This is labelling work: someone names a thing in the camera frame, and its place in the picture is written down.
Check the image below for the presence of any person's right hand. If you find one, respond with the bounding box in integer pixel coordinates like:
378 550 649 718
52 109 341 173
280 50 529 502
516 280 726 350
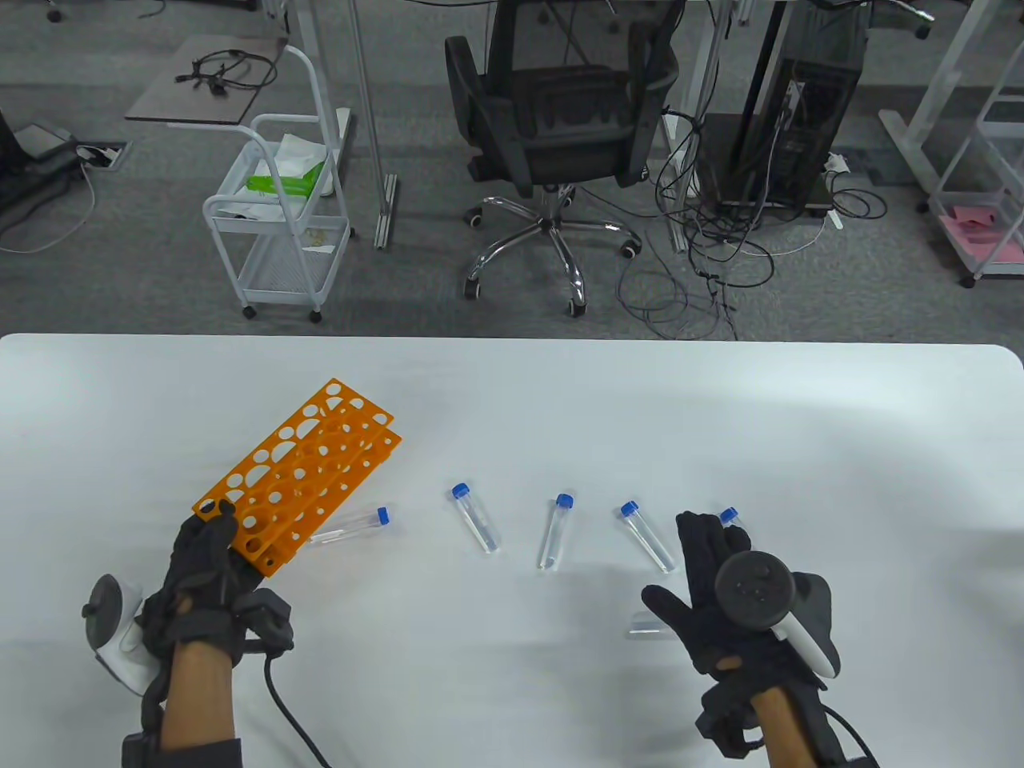
642 512 801 682

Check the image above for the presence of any person's left hand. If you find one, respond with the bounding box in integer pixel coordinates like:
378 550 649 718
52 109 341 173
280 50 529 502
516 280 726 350
142 500 265 665

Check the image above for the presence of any orange test tube rack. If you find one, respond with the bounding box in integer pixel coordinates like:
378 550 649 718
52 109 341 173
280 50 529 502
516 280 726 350
192 378 401 578

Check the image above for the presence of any person's right forearm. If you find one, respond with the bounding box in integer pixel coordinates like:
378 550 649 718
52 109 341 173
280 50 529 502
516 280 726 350
752 688 821 768

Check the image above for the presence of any person's left forearm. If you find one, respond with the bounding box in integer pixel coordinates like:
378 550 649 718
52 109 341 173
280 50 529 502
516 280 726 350
160 640 242 768

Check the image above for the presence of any white and black hand controller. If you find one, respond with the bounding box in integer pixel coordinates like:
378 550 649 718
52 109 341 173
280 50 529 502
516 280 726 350
714 550 842 681
82 574 165 697

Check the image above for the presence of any black wrist sensor module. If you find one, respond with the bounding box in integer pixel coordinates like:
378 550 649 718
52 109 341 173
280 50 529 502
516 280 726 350
240 588 294 661
694 680 769 761

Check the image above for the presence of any white rolling cart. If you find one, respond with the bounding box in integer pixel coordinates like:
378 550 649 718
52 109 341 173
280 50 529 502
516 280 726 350
202 44 354 323

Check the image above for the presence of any green packet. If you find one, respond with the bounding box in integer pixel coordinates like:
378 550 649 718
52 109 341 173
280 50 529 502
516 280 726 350
246 162 326 198

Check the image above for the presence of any white desk leg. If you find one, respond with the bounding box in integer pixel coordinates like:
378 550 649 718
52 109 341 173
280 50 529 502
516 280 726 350
670 0 737 254
346 0 399 250
878 0 997 194

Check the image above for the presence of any pink sheet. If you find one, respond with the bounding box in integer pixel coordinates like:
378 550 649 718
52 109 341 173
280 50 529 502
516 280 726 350
938 205 1024 269

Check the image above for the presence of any floor outlet box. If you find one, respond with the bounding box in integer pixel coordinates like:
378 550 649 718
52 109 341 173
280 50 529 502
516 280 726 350
74 141 129 171

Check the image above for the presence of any black equipment base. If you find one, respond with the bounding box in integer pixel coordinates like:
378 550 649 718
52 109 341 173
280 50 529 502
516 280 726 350
0 108 81 215

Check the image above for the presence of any white crumpled paper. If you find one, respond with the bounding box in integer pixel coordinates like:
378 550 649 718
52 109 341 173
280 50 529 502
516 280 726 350
274 133 335 197

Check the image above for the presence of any black office chair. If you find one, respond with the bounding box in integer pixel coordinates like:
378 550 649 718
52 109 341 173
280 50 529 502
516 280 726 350
444 0 681 318

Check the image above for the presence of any black computer tower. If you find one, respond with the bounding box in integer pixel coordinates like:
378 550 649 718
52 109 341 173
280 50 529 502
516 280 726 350
694 0 870 218

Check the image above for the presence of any brown side table top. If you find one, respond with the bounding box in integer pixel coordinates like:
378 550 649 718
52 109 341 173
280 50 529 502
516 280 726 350
126 34 290 126

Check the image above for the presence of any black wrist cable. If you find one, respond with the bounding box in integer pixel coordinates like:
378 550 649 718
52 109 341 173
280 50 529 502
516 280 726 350
262 652 333 768
832 710 881 768

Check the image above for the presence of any tangle of floor cables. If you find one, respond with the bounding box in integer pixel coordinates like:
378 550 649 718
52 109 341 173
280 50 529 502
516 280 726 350
614 104 889 342

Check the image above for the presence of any white floor cable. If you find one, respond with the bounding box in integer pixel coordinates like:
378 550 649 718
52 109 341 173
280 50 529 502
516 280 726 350
0 164 97 255

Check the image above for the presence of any black coiled cable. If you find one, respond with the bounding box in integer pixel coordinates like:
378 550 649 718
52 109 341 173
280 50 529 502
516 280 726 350
174 49 278 98

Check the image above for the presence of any white wire shelf cart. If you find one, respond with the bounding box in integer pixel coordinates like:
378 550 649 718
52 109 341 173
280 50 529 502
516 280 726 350
916 48 1024 289

